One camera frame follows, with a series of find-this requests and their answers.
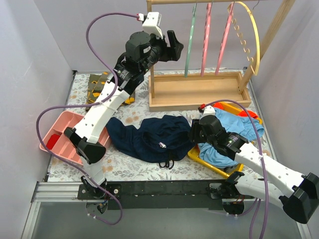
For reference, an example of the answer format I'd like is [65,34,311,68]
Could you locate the wooden clothes rack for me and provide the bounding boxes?
[149,0,294,112]

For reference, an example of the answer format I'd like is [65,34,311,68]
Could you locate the pink divided organizer tray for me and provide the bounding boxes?
[43,109,112,168]

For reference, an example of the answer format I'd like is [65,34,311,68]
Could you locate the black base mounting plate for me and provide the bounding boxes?
[77,179,255,212]

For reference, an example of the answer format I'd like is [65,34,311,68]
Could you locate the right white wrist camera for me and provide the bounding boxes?
[198,104,216,119]

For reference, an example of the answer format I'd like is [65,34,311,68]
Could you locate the pink hanger left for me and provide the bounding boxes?
[200,2,212,77]

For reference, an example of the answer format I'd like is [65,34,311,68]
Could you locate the yellow hanger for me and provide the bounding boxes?
[227,1,261,76]

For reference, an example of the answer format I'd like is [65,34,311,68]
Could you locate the yellow plastic tray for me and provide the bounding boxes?
[188,116,262,178]

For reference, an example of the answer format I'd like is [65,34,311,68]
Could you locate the orange garment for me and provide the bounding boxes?
[213,102,260,120]

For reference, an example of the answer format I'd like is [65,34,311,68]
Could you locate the navy blue shorts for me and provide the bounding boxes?
[106,115,195,169]

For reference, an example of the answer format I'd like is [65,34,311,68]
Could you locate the green hanger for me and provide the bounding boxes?
[184,3,197,78]

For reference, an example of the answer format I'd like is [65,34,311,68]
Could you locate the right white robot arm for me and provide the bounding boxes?
[189,115,319,224]

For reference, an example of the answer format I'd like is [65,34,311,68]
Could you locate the floral table mat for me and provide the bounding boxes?
[47,73,275,182]

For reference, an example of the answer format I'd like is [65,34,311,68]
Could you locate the pink hanger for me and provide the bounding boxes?
[215,2,234,75]
[200,2,212,77]

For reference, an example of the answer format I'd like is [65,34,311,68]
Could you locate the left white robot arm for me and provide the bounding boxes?
[64,30,184,199]

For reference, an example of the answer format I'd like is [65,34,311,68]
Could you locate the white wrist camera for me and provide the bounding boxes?
[198,104,216,119]
[137,12,163,39]

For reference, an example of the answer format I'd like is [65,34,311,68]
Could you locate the camouflage shorts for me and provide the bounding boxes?
[86,72,135,106]

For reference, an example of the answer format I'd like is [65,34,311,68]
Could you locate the light blue shorts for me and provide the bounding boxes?
[198,108,265,169]

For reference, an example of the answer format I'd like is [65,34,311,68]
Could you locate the red cloth in tray front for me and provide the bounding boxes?
[46,134,60,150]

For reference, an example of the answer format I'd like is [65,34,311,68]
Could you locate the pink hanger right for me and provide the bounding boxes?
[215,2,234,75]

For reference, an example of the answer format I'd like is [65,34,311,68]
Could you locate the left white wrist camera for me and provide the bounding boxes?
[137,12,163,39]

